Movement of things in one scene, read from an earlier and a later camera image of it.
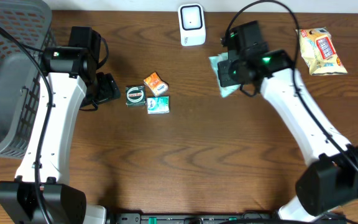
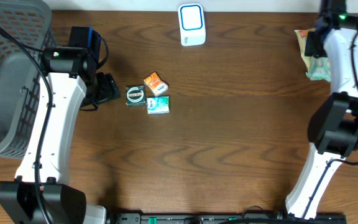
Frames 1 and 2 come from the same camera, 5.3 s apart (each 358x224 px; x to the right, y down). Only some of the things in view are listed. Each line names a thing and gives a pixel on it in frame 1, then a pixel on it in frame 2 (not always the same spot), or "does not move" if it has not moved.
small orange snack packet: (156, 84) does not move
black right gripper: (224, 78) → (312, 42)
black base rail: (216, 218) does not move
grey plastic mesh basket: (10, 78) does not move
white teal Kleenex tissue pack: (158, 105) does not move
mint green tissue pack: (226, 90) → (321, 70)
